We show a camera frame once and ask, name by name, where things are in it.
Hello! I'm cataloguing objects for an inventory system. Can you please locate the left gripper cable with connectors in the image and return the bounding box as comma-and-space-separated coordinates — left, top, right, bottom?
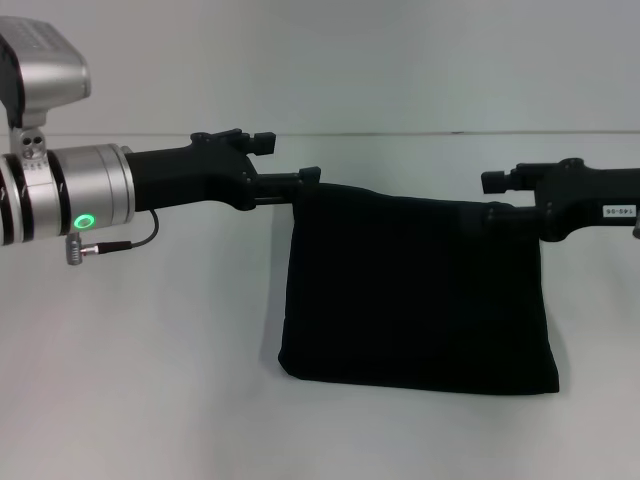
65, 208, 160, 265

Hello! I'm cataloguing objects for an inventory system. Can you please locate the black shirt with white print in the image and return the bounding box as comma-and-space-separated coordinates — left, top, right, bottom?
276, 182, 561, 398

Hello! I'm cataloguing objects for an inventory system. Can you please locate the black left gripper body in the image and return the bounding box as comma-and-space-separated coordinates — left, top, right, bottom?
124, 131, 259, 211

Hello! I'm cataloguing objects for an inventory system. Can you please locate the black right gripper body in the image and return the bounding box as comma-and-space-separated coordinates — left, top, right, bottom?
532, 157, 640, 244

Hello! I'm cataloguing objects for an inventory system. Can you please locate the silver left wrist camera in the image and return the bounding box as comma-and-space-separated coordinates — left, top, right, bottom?
0, 15, 93, 151

